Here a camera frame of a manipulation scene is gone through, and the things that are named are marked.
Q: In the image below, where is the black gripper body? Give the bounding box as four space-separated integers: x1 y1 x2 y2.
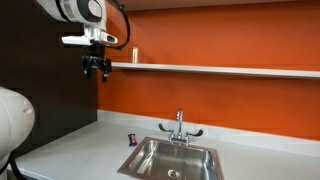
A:
81 43 113 74

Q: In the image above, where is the orange soda can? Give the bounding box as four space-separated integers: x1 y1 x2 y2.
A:
131 46 140 64

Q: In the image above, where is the stainless steel sink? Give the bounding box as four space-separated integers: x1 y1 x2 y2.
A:
116 136 225 180

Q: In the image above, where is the purple snack wrapper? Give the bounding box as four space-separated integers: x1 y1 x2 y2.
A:
127 133 139 148

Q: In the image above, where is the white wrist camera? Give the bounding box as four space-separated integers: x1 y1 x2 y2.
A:
61 25 119 47

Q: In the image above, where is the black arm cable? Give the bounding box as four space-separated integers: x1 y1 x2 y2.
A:
108 0 131 52

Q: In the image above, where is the chrome faucet with black handles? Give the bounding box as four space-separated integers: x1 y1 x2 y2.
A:
158 108 205 147

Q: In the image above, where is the white wall shelf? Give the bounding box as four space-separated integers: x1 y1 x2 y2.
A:
111 61 320 80

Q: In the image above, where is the overhead wall cabinet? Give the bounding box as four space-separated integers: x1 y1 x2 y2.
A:
123 0 320 13

